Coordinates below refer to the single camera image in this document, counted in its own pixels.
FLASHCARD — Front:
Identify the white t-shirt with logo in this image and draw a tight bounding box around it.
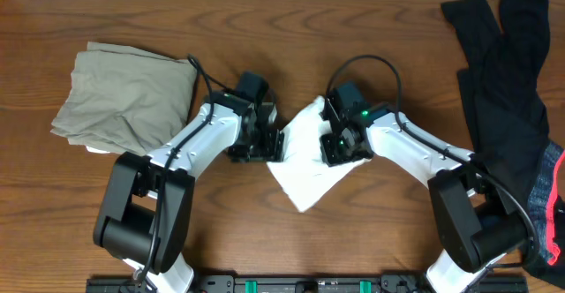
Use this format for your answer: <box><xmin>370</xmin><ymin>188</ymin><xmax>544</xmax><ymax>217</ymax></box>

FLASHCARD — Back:
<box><xmin>267</xmin><ymin>96</ymin><xmax>368</xmax><ymax>213</ymax></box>

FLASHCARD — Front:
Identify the small white cloth under garment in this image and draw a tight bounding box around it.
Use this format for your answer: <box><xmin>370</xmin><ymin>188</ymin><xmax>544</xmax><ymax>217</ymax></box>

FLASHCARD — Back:
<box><xmin>85</xmin><ymin>146</ymin><xmax>110</xmax><ymax>154</ymax></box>

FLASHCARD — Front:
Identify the black garment with red stripe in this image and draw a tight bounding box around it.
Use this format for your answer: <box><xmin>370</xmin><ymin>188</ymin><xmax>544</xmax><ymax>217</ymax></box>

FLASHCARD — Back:
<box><xmin>441</xmin><ymin>0</ymin><xmax>564</xmax><ymax>288</ymax></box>

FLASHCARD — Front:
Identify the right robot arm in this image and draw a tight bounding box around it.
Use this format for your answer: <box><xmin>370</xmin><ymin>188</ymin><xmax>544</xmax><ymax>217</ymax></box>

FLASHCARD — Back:
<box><xmin>320</xmin><ymin>82</ymin><xmax>535</xmax><ymax>292</ymax></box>

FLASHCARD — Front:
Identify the folded olive green garment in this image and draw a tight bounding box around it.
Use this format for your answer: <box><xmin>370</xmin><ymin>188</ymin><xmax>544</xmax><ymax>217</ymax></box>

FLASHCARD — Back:
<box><xmin>51</xmin><ymin>41</ymin><xmax>196</xmax><ymax>155</ymax></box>

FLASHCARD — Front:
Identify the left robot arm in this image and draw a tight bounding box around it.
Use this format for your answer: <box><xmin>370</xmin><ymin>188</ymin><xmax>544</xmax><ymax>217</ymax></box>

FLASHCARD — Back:
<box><xmin>87</xmin><ymin>71</ymin><xmax>283</xmax><ymax>292</ymax></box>

